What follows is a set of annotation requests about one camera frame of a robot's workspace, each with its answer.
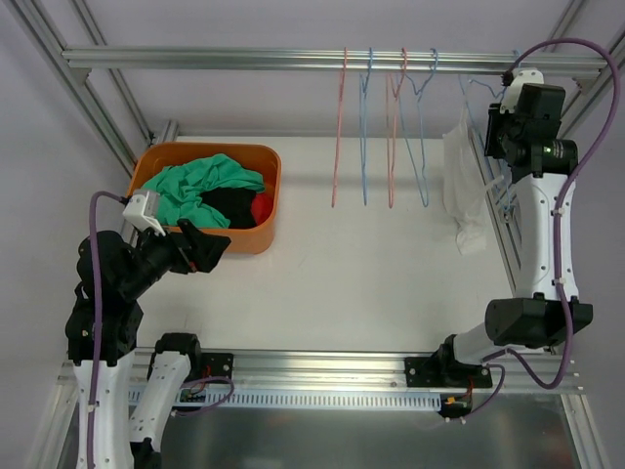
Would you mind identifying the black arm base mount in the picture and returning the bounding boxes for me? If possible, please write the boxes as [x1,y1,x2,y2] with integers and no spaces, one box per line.
[199,352,234,378]

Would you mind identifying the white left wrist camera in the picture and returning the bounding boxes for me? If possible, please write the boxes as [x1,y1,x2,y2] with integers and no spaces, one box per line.
[123,189,166,236]

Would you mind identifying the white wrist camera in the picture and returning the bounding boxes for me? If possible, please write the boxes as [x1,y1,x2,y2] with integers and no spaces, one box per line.
[123,189,166,236]
[500,67,544,113]

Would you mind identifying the black tank top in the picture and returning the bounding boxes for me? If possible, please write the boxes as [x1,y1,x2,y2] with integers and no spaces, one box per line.
[200,188,257,230]

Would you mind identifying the green tank top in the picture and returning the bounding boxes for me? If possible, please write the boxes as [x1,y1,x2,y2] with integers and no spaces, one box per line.
[141,153,265,229]

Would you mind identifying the pink wire hanger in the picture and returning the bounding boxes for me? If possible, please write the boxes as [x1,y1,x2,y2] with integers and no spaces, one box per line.
[331,47,348,208]

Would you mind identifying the white slotted cable duct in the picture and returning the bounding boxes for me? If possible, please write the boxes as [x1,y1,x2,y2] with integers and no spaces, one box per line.
[128,386,442,412]

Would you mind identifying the blue hanger with green top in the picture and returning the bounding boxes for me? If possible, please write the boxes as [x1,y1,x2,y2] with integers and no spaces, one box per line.
[398,48,439,208]

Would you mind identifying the white tank top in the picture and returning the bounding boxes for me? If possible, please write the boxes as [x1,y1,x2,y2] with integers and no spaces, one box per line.
[443,107,503,256]

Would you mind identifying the aluminium hanging rail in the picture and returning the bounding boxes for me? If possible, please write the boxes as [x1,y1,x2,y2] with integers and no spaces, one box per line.
[62,46,609,77]

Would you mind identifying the red tank top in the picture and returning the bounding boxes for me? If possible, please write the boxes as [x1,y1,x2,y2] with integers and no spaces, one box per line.
[250,192,273,226]

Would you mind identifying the pink hanger with black top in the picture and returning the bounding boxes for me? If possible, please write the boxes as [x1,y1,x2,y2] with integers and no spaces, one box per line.
[385,48,407,209]

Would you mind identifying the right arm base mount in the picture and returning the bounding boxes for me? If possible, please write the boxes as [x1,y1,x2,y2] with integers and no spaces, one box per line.
[403,356,492,389]

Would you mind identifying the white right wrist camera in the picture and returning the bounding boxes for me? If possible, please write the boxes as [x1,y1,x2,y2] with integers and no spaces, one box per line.
[500,67,544,113]

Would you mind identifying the orange plastic bin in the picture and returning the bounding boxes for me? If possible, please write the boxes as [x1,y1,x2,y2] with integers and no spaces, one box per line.
[128,142,281,254]

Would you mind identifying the blue wire hanger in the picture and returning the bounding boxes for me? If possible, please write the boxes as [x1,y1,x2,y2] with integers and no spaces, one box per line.
[358,48,373,206]
[458,74,513,222]

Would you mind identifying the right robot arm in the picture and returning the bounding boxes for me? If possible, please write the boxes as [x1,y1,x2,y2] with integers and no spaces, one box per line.
[433,82,593,390]

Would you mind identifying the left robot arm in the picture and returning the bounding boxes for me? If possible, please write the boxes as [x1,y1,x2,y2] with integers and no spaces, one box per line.
[65,220,230,468]

